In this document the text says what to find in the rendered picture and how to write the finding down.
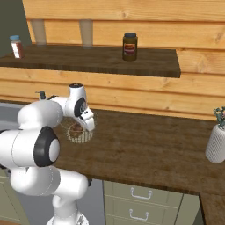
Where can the grey sink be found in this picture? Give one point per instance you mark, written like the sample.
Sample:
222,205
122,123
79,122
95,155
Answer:
10,115

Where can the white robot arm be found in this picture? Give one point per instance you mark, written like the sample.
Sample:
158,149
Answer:
26,146

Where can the dark jar with orange label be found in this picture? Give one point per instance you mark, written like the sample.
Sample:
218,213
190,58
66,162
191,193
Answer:
130,48

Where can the olive cabinet side panel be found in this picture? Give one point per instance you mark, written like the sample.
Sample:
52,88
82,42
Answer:
189,211

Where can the green plant with pink flowers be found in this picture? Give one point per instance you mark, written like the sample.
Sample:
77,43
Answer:
220,114

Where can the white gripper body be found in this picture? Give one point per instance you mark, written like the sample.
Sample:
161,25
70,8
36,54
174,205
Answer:
89,120

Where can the red spice bottle blue cap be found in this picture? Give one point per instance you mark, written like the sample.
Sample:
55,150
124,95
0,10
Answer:
17,48

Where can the pale shelf bracket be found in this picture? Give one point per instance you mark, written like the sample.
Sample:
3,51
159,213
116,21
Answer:
86,32
39,32

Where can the white textured vase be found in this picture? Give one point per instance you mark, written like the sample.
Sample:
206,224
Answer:
216,146

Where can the olive cabinet door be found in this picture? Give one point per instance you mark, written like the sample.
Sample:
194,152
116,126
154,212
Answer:
8,202

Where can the grey dishwasher front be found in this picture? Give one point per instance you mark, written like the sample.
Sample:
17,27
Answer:
96,205

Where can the dark wooden shelf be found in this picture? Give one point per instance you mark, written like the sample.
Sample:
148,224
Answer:
96,63

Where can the black tap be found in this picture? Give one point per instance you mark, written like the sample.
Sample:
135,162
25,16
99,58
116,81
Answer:
42,95

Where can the olive drawer front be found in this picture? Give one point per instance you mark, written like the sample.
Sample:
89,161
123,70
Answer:
117,189
112,221
117,208

